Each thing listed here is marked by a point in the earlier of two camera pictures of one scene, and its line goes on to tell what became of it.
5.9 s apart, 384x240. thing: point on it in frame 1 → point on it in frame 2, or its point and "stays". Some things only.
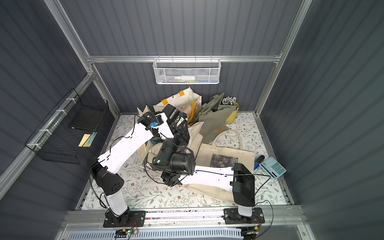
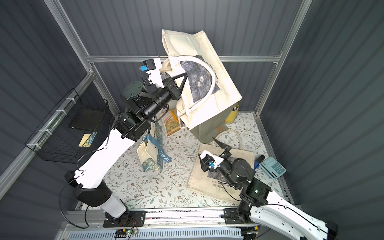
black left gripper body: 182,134 → 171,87
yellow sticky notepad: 85,141 stays
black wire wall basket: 67,133 stays
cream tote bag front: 146,154 → 208,89
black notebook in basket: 87,118 stays
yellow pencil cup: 232,118 stays
